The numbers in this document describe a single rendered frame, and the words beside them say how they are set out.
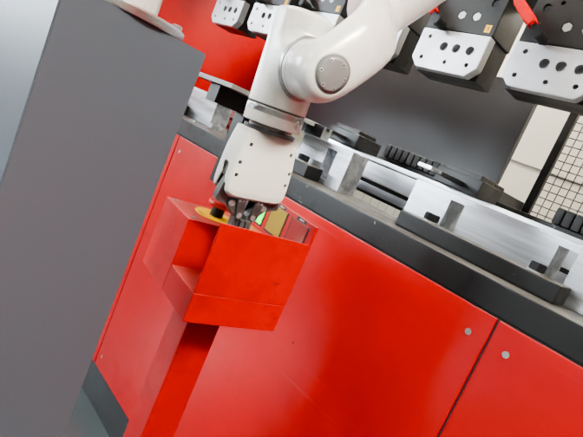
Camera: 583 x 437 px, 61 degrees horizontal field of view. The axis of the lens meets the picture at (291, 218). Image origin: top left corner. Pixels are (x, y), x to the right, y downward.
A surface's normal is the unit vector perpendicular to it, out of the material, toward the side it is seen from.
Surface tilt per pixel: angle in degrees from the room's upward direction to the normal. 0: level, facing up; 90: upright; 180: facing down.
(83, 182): 90
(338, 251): 90
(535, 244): 90
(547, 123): 90
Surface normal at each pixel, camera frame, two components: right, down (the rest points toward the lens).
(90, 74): 0.75, 0.41
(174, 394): 0.51, 0.36
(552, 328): -0.68, -0.17
